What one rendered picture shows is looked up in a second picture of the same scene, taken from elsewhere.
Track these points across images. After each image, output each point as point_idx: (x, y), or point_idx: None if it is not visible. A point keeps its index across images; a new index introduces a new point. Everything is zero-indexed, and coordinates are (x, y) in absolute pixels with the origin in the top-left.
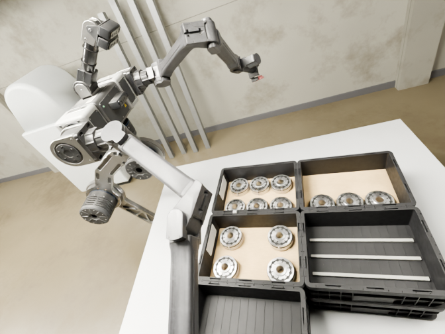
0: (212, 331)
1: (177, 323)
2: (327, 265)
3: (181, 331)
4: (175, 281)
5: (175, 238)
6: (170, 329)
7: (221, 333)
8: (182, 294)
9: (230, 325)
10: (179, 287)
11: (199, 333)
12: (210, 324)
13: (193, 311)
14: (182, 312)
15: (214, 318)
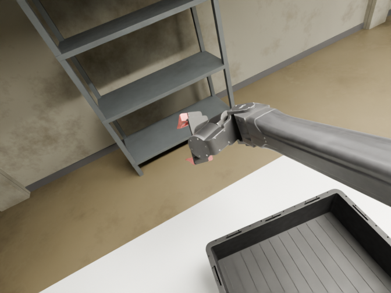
0: (356, 269)
1: (319, 130)
2: None
3: (305, 131)
4: (387, 143)
5: None
6: (322, 124)
7: (343, 274)
8: (349, 145)
9: (341, 291)
10: (367, 145)
11: (369, 257)
12: (368, 275)
13: (313, 152)
14: (324, 138)
15: (370, 286)
